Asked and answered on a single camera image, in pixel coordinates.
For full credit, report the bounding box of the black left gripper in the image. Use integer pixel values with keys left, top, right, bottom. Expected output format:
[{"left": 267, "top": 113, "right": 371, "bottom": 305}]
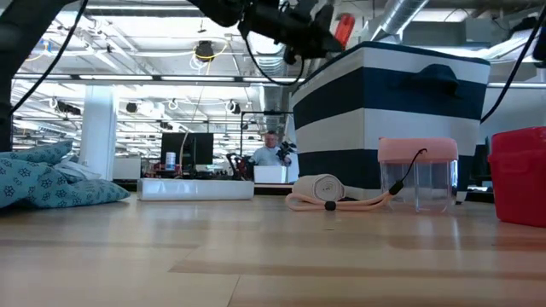
[{"left": 238, "top": 0, "right": 345, "bottom": 65}]

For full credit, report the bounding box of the pink round lid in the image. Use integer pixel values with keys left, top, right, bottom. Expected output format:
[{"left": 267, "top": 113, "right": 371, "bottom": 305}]
[{"left": 284, "top": 136, "right": 460, "bottom": 213}]

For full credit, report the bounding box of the red first aid kit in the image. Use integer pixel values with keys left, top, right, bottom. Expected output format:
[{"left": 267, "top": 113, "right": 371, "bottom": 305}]
[{"left": 487, "top": 125, "right": 546, "bottom": 229}]

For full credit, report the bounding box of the navy white striped fabric basket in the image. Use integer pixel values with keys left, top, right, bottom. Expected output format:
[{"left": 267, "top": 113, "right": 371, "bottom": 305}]
[{"left": 291, "top": 40, "right": 491, "bottom": 201}]

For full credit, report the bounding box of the black ceiling device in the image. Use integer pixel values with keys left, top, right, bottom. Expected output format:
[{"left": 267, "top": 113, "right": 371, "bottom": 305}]
[{"left": 195, "top": 40, "right": 216, "bottom": 63}]

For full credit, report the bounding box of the person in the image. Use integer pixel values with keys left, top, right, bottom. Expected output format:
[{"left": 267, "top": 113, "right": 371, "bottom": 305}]
[{"left": 248, "top": 130, "right": 293, "bottom": 167}]

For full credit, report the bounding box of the white box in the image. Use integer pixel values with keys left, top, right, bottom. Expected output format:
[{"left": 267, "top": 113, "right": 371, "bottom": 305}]
[{"left": 253, "top": 165, "right": 289, "bottom": 184}]

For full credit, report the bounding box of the black monitor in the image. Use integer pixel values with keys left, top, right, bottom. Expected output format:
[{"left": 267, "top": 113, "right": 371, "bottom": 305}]
[{"left": 160, "top": 132, "right": 214, "bottom": 166}]

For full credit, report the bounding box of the white cabinet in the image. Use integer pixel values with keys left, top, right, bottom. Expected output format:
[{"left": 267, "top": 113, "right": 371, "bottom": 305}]
[{"left": 113, "top": 157, "right": 142, "bottom": 180}]

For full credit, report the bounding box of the white pillar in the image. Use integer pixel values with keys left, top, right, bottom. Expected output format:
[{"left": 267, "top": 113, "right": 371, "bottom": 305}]
[{"left": 78, "top": 84, "right": 119, "bottom": 181}]

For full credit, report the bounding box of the teal patterned folded gown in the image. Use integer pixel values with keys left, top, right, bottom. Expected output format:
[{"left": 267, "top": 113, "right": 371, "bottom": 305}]
[{"left": 0, "top": 140, "right": 131, "bottom": 210}]

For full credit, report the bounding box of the black left wrist camera cable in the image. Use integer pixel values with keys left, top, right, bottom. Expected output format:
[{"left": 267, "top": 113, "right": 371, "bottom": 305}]
[{"left": 242, "top": 33, "right": 306, "bottom": 87}]

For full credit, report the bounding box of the silver corrugated duct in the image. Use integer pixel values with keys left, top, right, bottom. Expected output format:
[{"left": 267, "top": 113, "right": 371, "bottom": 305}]
[{"left": 255, "top": 55, "right": 292, "bottom": 133}]

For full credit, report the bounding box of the silver spiral duct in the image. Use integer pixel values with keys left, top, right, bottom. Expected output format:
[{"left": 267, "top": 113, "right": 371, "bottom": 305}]
[{"left": 370, "top": 0, "right": 430, "bottom": 42}]

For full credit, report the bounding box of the black background frame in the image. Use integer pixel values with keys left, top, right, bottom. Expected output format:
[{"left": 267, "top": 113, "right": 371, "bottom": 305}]
[{"left": 239, "top": 109, "right": 295, "bottom": 180}]

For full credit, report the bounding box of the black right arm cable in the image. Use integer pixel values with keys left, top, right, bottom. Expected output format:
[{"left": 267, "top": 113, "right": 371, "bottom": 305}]
[{"left": 480, "top": 3, "right": 546, "bottom": 125}]

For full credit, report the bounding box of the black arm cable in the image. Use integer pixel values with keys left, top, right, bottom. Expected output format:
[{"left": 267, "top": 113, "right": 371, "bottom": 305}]
[
  {"left": 480, "top": 3, "right": 546, "bottom": 125},
  {"left": 9, "top": 0, "right": 90, "bottom": 116}
]

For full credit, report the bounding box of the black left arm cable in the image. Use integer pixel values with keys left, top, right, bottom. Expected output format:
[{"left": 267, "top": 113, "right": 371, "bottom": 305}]
[{"left": 9, "top": 0, "right": 90, "bottom": 116}]

